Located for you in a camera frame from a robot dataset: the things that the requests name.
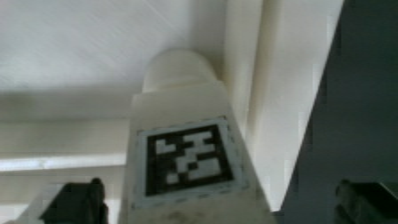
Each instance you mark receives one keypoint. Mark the white square tabletop part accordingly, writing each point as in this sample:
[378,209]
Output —
[77,46]

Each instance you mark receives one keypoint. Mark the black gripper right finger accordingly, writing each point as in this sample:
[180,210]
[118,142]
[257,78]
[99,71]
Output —
[367,203]

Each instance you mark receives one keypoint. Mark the white leg with tag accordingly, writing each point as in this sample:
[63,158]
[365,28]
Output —
[191,181]

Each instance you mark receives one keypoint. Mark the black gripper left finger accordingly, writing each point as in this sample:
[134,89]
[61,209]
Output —
[79,206]

